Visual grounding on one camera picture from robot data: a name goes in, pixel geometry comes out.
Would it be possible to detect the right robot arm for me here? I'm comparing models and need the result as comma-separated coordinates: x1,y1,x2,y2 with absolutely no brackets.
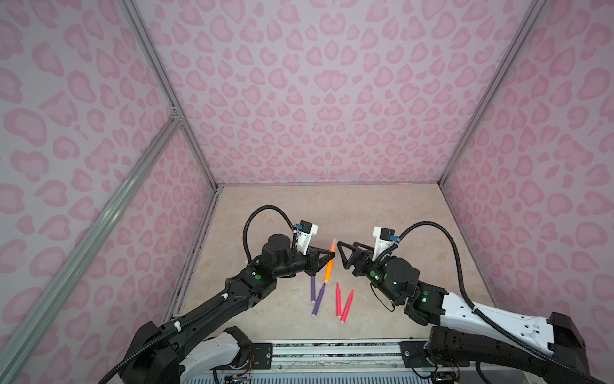
337,242,596,383

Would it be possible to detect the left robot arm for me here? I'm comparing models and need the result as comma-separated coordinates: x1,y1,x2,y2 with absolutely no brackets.
100,234,335,383

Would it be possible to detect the purple pen upper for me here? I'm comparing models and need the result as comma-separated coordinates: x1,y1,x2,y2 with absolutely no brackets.
310,276,317,304

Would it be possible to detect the purple pen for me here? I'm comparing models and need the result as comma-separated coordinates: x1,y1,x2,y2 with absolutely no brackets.
310,276,317,304
312,283,326,317

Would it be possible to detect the purple pen lower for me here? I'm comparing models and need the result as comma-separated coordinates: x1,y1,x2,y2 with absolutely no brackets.
312,283,326,317

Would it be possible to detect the pink pen left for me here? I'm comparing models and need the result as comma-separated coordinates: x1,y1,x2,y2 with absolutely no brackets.
335,283,342,318

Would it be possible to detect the pink pen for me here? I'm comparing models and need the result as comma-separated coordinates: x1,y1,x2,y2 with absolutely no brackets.
341,291,354,323
335,283,342,318

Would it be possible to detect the pink pen right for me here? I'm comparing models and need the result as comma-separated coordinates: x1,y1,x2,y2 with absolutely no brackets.
341,291,354,323

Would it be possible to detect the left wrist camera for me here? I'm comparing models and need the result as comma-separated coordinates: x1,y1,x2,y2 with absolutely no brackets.
295,220,318,255

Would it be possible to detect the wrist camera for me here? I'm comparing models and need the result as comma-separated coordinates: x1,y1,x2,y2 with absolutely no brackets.
372,227,398,262
295,220,318,255

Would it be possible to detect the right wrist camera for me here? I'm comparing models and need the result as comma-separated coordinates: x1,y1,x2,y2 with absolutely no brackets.
372,227,398,262

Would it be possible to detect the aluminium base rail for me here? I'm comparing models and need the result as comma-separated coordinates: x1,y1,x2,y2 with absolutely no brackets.
129,338,553,384

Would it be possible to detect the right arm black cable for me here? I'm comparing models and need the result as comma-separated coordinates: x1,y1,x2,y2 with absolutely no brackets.
383,221,608,384

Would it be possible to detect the diagonal aluminium frame bar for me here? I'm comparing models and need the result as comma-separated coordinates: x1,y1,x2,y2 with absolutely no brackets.
1,118,182,383

